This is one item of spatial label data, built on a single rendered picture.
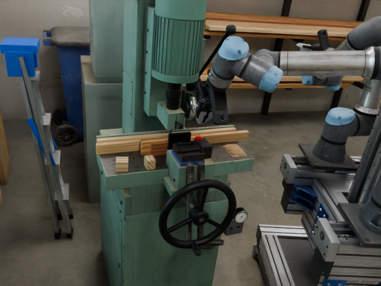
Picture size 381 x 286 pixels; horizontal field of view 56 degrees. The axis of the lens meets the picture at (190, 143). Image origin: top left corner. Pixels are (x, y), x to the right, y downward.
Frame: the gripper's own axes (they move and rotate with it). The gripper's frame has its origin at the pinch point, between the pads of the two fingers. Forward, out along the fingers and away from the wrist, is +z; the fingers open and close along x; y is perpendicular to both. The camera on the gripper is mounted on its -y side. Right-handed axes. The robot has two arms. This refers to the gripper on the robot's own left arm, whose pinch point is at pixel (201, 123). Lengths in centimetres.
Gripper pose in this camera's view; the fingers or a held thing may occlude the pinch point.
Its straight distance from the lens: 126.9
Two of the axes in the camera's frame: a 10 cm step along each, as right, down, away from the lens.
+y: -2.9, -8.4, 4.6
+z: -2.7, 5.3, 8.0
